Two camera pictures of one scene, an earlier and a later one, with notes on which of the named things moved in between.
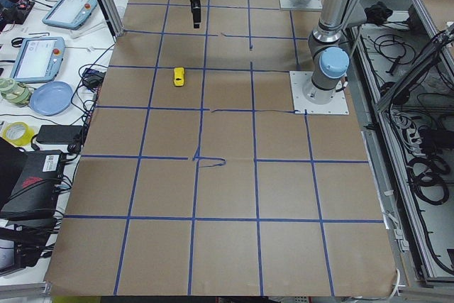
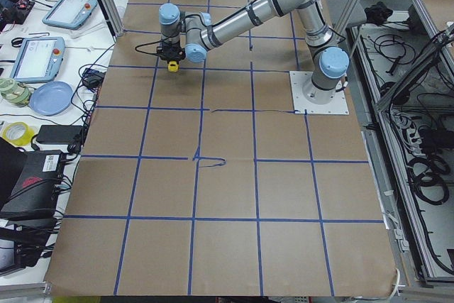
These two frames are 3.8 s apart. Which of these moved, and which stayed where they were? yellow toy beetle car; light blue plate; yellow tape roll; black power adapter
Moved: yellow toy beetle car
Stayed: black power adapter; yellow tape roll; light blue plate
